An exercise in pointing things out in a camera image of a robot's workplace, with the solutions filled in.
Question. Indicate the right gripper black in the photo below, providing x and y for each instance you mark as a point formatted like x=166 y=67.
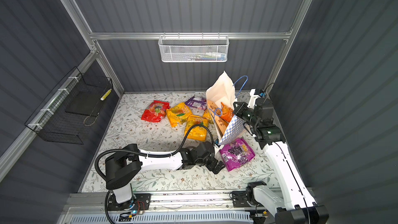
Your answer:
x=238 y=111

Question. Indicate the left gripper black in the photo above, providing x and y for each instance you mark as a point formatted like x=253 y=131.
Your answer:
x=213 y=167

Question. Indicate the orange red snack bag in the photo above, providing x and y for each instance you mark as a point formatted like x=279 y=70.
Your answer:
x=227 y=113

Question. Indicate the blue checkered paper bag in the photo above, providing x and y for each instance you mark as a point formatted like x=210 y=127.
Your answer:
x=220 y=98

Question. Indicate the large purple snack bag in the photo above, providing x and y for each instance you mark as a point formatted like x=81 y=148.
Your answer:
x=236 y=154

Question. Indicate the large orange chips bag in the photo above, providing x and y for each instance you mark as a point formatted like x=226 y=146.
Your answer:
x=216 y=113

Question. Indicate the yellow snack bag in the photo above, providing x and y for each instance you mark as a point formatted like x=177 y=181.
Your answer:
x=178 y=114
x=208 y=115
x=197 y=133

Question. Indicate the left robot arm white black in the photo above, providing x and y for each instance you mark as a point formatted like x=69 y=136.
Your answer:
x=117 y=167

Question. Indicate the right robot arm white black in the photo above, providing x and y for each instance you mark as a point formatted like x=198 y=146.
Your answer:
x=296 y=205

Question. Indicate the small purple snack bag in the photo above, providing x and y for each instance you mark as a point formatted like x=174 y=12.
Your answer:
x=197 y=102

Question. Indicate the floral table cloth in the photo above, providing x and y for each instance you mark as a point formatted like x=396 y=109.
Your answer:
x=126 y=127

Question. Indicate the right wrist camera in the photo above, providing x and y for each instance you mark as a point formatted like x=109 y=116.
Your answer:
x=254 y=95

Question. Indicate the white wire wall basket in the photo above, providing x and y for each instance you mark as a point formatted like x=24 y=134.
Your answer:
x=194 y=50

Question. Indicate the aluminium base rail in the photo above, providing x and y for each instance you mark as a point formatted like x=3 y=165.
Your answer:
x=173 y=207

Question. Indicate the black wire side basket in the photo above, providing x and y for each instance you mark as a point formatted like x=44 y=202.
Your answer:
x=70 y=114

